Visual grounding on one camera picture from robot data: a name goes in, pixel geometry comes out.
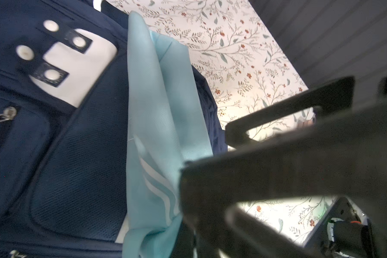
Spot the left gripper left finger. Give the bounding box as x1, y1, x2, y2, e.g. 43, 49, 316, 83
225, 76, 355, 148

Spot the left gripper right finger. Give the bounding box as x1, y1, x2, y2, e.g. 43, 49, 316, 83
180, 100, 387, 258

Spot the light blue cloth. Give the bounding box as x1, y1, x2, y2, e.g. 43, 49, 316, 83
122, 12, 213, 258

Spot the navy blue student backpack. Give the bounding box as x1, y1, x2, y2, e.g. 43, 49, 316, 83
0, 1, 227, 258

